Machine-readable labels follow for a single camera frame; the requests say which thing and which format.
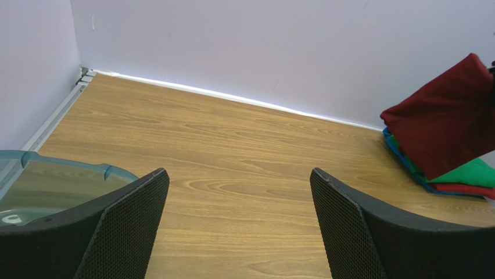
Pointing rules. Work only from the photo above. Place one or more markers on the teal plastic bin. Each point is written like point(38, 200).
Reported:
point(35, 186)

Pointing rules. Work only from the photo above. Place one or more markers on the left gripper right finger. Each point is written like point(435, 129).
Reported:
point(365, 237)

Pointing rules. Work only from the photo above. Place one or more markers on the aluminium rail frame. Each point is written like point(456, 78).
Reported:
point(43, 133)

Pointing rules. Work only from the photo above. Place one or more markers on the maroon t shirt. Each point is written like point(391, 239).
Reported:
point(449, 121)

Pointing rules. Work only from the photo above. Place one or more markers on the red folded t shirt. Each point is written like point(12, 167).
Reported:
point(463, 189)

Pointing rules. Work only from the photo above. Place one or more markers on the green folded t shirt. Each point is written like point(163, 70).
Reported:
point(475, 172)

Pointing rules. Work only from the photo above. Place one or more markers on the blue folded t shirt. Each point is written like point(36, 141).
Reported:
point(475, 178)

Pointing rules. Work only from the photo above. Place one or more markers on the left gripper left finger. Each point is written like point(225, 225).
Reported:
point(111, 236)

